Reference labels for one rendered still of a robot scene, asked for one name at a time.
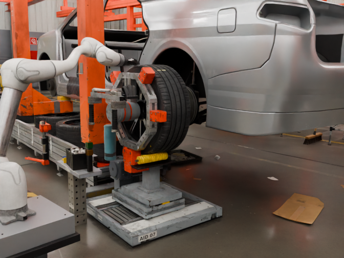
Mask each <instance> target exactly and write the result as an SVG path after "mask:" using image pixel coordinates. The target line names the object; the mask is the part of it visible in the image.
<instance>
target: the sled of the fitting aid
mask: <svg viewBox="0 0 344 258"><path fill-rule="evenodd" d="M112 199H114V200H115V201H117V202H119V203H120V204H122V205H123V206H125V207H127V208H128V209H130V210H132V211H133V212H135V213H136V214H138V215H140V216H142V217H143V218H145V219H149V218H152V217H156V216H159V215H162V214H165V213H168V212H172V211H175V210H178V209H182V208H185V199H184V198H183V197H182V198H179V199H175V200H172V201H168V202H165V203H161V204H157V205H154V206H148V205H146V204H144V203H142V202H140V201H139V200H137V199H135V198H133V197H131V196H130V195H128V194H126V193H124V192H122V191H121V187H120V188H117V189H112Z"/></svg>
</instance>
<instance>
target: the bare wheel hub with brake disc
mask: <svg viewBox="0 0 344 258"><path fill-rule="evenodd" d="M186 88H187V90H188V94H189V99H190V108H191V111H190V112H191V115H190V124H191V123H192V122H193V121H194V119H195V117H196V114H197V109H198V105H197V99H196V96H195V94H194V92H193V91H192V90H191V89H190V88H189V87H186Z"/></svg>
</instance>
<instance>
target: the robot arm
mask: <svg viewBox="0 0 344 258"><path fill-rule="evenodd" d="M81 55H84V56H85V57H90V58H96V59H97V61H98V62H99V63H100V64H102V65H104V66H109V67H113V66H116V67H120V66H130V65H134V66H135V65H139V64H140V62H139V61H137V60H136V59H134V58H131V59H129V58H127V57H126V56H124V55H122V54H120V53H116V52H114V51H113V50H111V49H109V48H107V47H105V46H104V45H103V44H102V43H100V42H99V41H97V40H95V39H93V38H90V37H85V38H84V39H83V40H82V41H81V45H80V46H78V47H76V48H75V49H74V50H73V51H72V53H71V54H70V56H69V57H68V59H66V60H62V61H59V60H32V59H25V58H14V59H9V60H7V61H5V62H4V63H3V64H2V66H1V69H0V73H1V77H2V86H3V87H4V89H3V92H2V96H1V100H0V223H1V224H2V225H8V224H10V223H12V222H15V221H17V220H22V221H25V220H27V217H29V216H33V215H36V211H35V210H31V209H29V208H28V204H27V181H26V175H25V173H24V170H23V169H22V167H21V166H20V165H19V164H17V163H15V162H9V160H8V158H7V157H6V154H7V150H8V146H9V142H10V139H11V135H12V131H13V127H14V123H15V119H16V115H17V112H18V108H19V104H20V100H21V97H22V94H23V92H24V91H25V90H26V89H27V87H28V86H29V84H30V83H34V82H40V81H44V80H48V79H51V78H54V77H56V76H58V75H60V74H63V73H65V72H67V71H69V70H71V69H73V68H74V67H75V66H76V64H77V62H78V60H79V58H80V56H81Z"/></svg>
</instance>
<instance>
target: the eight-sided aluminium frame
mask: <svg viewBox="0 0 344 258"><path fill-rule="evenodd" d="M138 77H139V73H130V72H122V73H120V74H119V75H118V78H117V80H116V82H115V84H114V86H113V89H118V88H122V87H123V86H124V78H127V79H129V78H131V79H135V80H136V82H137V84H138V86H139V88H140V90H141V92H142V93H143V95H144V97H145V99H146V130H145V132H144V133H143V135H142V136H141V138H140V139H139V141H138V142H135V141H132V140H129V139H128V137H127V135H126V132H125V130H124V128H123V126H122V124H121V122H117V123H118V124H117V125H118V132H116V135H117V137H118V140H119V143H120V144H121V145H122V146H123V145H124V146H125V147H128V148H131V149H133V150H135V151H140V150H144V149H145V148H146V146H147V145H148V143H149V142H150V141H151V139H152V137H153V136H154V135H155V134H156V132H157V123H156V122H153V121H150V111H153V110H157V103H158V102H157V97H156V95H155V93H154V91H153V90H152V88H151V86H150V84H142V83H141V81H140V80H139V78H138Z"/></svg>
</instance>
